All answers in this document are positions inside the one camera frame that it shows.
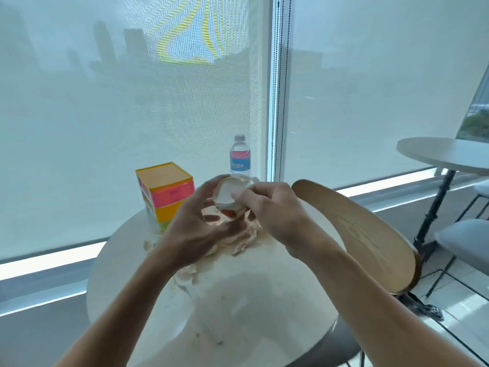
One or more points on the person's left hand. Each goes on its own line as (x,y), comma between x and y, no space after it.
(183,231)

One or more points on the person's right hand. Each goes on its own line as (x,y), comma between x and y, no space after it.
(286,221)

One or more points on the person's left thumb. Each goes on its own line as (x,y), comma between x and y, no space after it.
(204,191)

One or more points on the person's right fingers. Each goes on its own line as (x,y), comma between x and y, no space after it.
(259,196)

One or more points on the partly peeled citrus fruit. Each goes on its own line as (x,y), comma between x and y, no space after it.
(225,194)

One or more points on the person's right forearm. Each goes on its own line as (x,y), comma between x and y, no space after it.
(378,313)

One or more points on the person's left forearm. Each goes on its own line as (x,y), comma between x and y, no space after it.
(126,313)

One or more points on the colourful striped cardboard box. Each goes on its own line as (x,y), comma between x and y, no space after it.
(166,187)

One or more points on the clear plastic water bottle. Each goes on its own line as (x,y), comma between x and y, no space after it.
(240,160)

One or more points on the pile of fruit peel scraps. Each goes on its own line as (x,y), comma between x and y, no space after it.
(238,246)

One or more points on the wide white roller blind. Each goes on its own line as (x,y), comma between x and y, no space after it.
(114,129)

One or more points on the curved wooden chair back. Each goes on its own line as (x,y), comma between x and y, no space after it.
(363,233)

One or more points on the narrow white roller blind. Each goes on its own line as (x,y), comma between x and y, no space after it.
(374,91)

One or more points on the white round side table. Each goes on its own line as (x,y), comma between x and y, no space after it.
(447,152)

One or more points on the black ornate metal foot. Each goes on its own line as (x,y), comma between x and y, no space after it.
(422,307)

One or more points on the grey cushioned chair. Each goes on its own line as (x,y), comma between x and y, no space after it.
(464,240)

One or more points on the white window frame post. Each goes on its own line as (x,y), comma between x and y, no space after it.
(274,91)

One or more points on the black metal table pedestal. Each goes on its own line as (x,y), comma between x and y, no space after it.
(435,210)

